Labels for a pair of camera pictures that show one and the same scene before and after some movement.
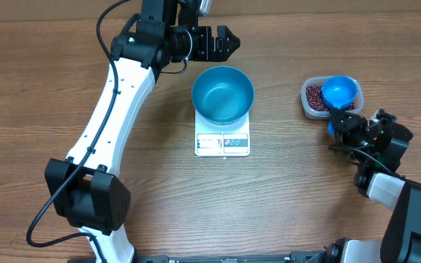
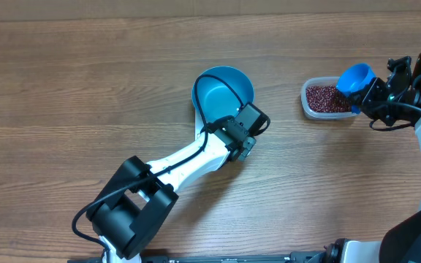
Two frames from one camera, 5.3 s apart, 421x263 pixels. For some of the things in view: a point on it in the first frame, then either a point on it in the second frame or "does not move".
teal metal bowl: x=222 y=96 does not move
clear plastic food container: x=313 y=105 does not move
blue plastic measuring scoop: x=339 y=90 -> x=354 y=77
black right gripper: x=343 y=131 -> x=366 y=101
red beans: x=315 y=100 does not move
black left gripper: x=208 y=55 -> x=248 y=146
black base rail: x=292 y=257 does not move
